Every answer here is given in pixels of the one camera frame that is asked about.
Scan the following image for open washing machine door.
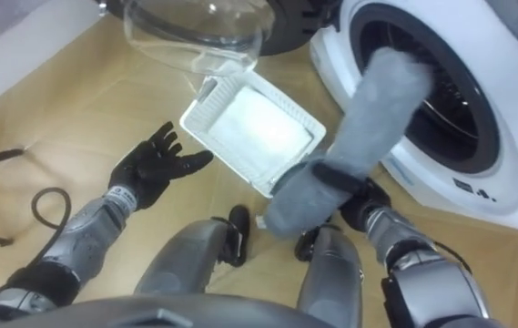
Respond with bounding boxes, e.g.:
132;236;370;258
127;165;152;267
96;0;332;77

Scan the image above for white folded cloth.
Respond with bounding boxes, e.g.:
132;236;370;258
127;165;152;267
207;86;314;177

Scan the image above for white laundry basket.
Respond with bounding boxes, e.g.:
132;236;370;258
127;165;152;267
178;68;328;200

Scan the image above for white washing machine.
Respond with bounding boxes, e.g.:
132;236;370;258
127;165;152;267
309;0;518;238

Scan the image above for grey cloth garment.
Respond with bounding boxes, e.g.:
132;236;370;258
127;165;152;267
262;46;435;238

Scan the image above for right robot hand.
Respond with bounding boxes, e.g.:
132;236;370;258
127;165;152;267
311;162;392;233

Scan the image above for robot body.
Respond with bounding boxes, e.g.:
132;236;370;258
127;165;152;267
0;293;337;328

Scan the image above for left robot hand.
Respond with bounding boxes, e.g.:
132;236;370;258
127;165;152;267
107;120;215;211

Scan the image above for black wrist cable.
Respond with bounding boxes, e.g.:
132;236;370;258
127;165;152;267
0;187;73;315

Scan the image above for robot legs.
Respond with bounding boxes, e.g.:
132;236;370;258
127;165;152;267
134;204;364;328

